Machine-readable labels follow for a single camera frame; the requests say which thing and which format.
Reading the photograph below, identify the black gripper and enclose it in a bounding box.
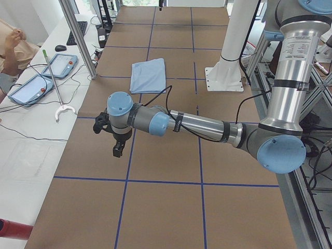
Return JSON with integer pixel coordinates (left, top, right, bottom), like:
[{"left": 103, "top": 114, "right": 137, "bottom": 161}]
[{"left": 93, "top": 110, "right": 132, "bottom": 157}]

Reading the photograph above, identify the light blue t-shirt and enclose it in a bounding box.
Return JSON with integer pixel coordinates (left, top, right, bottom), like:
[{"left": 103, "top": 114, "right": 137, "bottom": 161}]
[{"left": 130, "top": 58, "right": 166, "bottom": 94}]

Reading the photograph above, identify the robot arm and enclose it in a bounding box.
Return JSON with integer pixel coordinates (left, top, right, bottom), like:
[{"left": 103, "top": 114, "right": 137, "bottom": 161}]
[{"left": 93, "top": 1, "right": 331, "bottom": 174}]

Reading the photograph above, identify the white reach grabber stick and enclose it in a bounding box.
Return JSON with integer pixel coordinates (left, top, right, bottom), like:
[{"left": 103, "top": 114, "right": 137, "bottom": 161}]
[{"left": 43, "top": 49, "right": 76, "bottom": 122}]

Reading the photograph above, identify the black keyboard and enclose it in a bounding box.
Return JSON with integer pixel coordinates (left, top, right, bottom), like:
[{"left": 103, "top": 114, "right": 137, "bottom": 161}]
[{"left": 66, "top": 20, "right": 88, "bottom": 46}]

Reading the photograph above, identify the far teach pendant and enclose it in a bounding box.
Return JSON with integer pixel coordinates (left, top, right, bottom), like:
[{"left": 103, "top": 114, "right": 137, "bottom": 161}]
[{"left": 47, "top": 53, "right": 78, "bottom": 79}]

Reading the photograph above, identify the teach pendant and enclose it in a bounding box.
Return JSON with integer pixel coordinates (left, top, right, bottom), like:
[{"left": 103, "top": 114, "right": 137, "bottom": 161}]
[
  {"left": 47, "top": 53, "right": 78, "bottom": 79},
  {"left": 8, "top": 75, "right": 54, "bottom": 106}
]

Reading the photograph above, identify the near teach pendant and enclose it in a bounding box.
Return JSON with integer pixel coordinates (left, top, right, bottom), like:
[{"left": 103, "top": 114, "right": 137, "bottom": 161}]
[{"left": 8, "top": 75, "right": 54, "bottom": 106}]

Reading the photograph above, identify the black computer mouse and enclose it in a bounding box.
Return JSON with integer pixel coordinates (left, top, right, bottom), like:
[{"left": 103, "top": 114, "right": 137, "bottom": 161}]
[{"left": 54, "top": 45, "right": 67, "bottom": 52}]

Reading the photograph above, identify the red fire extinguisher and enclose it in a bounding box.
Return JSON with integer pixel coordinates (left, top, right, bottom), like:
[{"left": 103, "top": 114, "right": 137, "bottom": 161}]
[{"left": 1, "top": 219, "right": 33, "bottom": 240}]

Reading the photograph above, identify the seated person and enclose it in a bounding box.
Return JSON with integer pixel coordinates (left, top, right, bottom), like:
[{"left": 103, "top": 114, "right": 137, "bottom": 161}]
[{"left": 1, "top": 19, "right": 39, "bottom": 77}]

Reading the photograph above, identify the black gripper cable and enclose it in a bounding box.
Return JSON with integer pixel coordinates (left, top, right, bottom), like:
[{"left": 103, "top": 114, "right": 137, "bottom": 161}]
[{"left": 141, "top": 0, "right": 273, "bottom": 143}]

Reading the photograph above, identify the aluminium frame post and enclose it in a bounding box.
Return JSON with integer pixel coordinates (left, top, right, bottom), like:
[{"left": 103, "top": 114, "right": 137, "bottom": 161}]
[{"left": 59, "top": 0, "right": 97, "bottom": 79}]

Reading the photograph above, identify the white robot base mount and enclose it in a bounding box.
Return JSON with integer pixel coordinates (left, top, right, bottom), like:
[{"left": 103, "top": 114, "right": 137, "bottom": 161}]
[{"left": 205, "top": 0, "right": 260, "bottom": 92}]

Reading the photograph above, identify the aluminium frame rack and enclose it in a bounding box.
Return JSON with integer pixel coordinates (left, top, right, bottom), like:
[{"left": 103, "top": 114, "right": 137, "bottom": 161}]
[{"left": 246, "top": 33, "right": 332, "bottom": 249}]

